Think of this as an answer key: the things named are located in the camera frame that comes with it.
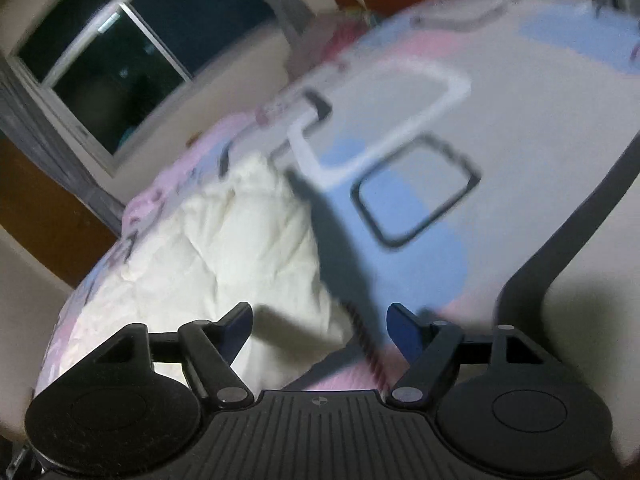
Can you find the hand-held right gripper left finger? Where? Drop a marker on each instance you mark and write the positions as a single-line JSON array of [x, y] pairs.
[[239, 325]]

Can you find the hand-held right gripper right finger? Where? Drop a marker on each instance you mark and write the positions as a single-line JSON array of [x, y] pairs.
[[401, 331]]

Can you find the white puffer jacket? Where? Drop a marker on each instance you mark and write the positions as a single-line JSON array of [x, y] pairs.
[[235, 250]]

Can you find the pile of folded clothes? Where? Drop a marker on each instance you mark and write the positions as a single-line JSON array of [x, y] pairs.
[[345, 30]]

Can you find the pink blanket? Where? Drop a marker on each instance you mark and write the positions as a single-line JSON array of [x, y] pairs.
[[200, 150]]

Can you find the bed with patterned sheet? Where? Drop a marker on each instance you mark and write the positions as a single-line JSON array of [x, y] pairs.
[[500, 135]]

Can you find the brown wooden door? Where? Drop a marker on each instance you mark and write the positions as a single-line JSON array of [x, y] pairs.
[[45, 220]]

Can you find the sliding glass window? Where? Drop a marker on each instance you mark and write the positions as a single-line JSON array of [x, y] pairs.
[[130, 35]]

